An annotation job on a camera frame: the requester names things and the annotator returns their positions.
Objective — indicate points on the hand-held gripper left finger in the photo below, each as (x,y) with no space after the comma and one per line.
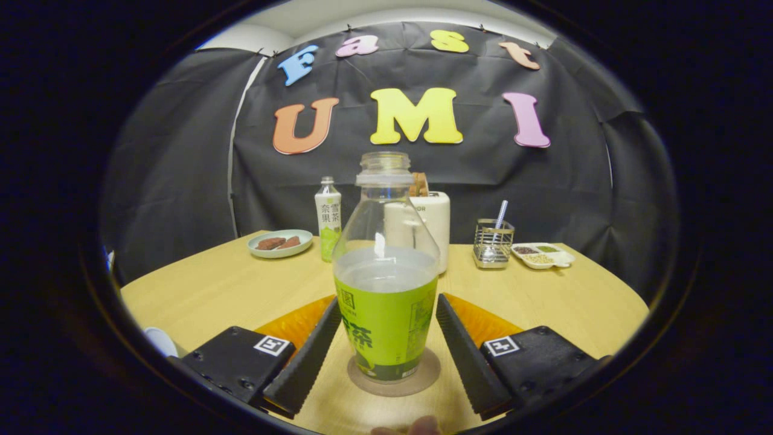
(305,368)

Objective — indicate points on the white divided snack tray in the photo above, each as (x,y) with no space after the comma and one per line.
(558,258)

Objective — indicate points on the pale green plate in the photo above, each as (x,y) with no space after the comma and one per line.
(266,252)

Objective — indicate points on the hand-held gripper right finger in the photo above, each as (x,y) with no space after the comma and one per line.
(471,362)

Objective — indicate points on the green label juice bottle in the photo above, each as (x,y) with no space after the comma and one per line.
(386,320)

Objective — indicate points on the bread slice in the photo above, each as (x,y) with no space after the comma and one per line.
(421,184)

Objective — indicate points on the black backdrop cloth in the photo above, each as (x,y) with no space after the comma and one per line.
(181,151)

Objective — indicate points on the white toaster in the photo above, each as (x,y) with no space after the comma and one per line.
(439,229)

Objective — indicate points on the wooden table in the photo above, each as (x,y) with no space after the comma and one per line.
(229,290)

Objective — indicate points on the striped drinking straw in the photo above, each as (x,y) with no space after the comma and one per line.
(501,214)

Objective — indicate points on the brown food piece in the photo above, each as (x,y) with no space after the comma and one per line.
(270,243)
(291,242)

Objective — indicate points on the capped green label bottle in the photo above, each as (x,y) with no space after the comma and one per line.
(328,211)

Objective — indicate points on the white cup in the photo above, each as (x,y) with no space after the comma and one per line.
(160,341)

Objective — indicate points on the round brown coaster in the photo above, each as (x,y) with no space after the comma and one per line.
(423,377)

